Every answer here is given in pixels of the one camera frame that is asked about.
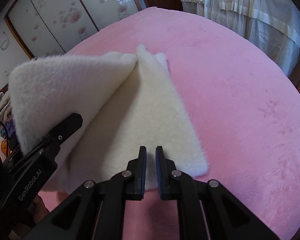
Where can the orange printed cloth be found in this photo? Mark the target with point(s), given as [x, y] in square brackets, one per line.
[5, 147]

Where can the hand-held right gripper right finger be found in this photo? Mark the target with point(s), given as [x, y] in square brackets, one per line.
[161, 175]

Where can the purple folded garment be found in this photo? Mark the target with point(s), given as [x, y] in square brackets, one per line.
[12, 128]

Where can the pink plush blanket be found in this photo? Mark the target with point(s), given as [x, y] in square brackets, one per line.
[240, 105]

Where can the floral sliding door wardrobe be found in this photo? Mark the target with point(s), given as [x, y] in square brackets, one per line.
[72, 12]

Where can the white fluffy sweater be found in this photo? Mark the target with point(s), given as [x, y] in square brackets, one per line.
[130, 120]

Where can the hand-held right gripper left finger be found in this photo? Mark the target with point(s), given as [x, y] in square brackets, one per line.
[141, 175]

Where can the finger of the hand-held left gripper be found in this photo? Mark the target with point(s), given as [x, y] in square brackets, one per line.
[70, 125]

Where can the person's left hand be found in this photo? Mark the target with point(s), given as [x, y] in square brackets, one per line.
[40, 205]

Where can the white lace curtain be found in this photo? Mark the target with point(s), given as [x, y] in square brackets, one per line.
[252, 12]

